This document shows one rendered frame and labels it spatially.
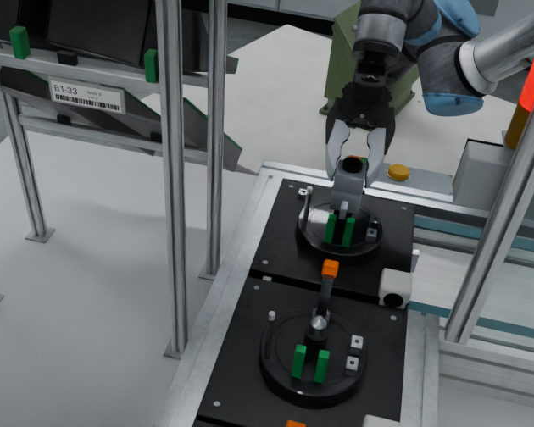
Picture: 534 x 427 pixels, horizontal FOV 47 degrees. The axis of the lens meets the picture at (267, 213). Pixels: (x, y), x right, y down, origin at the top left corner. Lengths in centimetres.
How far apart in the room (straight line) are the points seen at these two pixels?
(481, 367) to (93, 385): 55
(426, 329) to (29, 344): 59
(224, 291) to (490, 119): 96
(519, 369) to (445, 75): 62
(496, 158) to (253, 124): 81
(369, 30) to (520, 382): 56
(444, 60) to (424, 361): 67
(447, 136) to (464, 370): 73
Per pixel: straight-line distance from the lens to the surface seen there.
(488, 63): 128
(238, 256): 96
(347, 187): 91
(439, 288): 104
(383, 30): 95
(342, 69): 146
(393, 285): 91
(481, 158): 75
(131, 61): 71
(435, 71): 133
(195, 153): 91
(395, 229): 103
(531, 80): 71
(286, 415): 77
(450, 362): 94
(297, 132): 144
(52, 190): 127
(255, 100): 156
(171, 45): 63
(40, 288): 108
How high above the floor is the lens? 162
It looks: 40 degrees down
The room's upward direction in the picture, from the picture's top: 5 degrees clockwise
